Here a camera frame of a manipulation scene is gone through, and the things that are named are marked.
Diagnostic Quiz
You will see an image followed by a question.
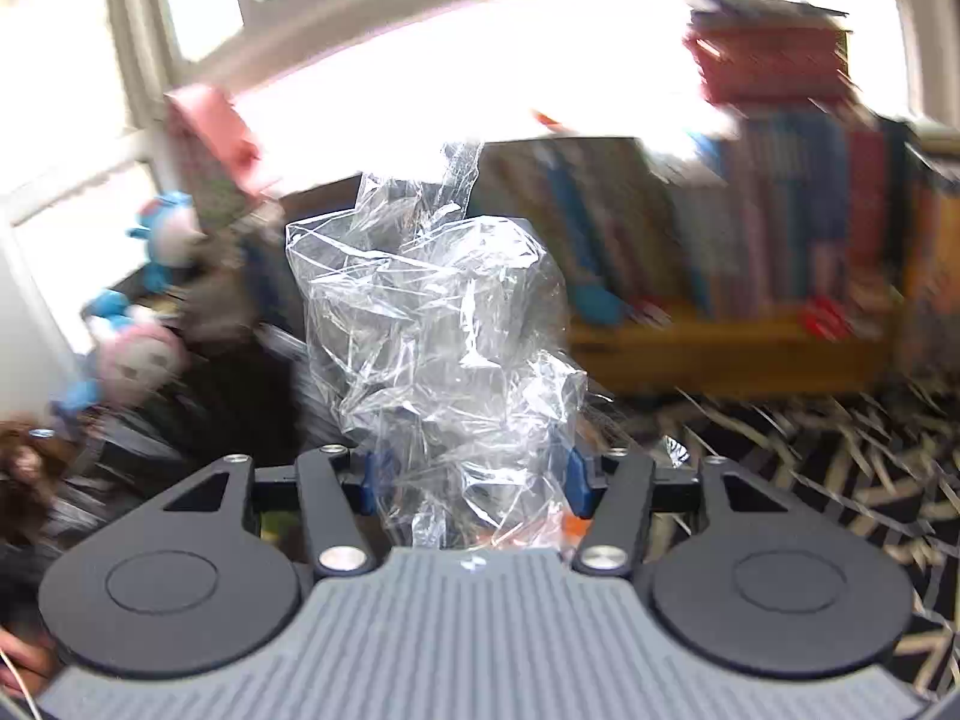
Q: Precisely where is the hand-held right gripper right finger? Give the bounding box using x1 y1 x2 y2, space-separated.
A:
559 444 800 577

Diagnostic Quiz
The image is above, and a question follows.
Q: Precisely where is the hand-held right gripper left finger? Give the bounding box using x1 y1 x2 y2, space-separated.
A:
161 445 398 577

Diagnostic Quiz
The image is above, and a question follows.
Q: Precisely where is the clear plastic bag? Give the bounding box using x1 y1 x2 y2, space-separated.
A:
285 139 590 552

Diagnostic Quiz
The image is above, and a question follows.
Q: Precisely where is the wooden desk shelf with drawers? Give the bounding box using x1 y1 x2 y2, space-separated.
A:
570 307 901 398

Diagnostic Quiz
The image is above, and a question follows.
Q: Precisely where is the pink white plush toy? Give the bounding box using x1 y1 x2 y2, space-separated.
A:
52 289 188 415

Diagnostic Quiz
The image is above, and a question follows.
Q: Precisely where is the black cream patterned tablecloth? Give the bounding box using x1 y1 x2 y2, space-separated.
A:
570 375 960 698

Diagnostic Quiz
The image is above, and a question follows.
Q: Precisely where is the row of books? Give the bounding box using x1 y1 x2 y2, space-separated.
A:
480 0 960 331

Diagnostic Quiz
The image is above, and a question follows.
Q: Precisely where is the blue plush toy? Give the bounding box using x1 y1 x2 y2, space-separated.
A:
124 191 209 293

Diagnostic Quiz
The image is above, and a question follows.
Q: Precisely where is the brown-haired doll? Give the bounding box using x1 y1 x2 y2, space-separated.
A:
0 418 70 541

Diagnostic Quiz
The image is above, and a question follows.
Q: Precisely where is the pink box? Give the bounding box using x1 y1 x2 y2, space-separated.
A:
165 82 282 200

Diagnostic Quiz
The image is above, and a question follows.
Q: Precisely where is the white window frame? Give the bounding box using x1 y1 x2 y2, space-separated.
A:
0 0 960 241

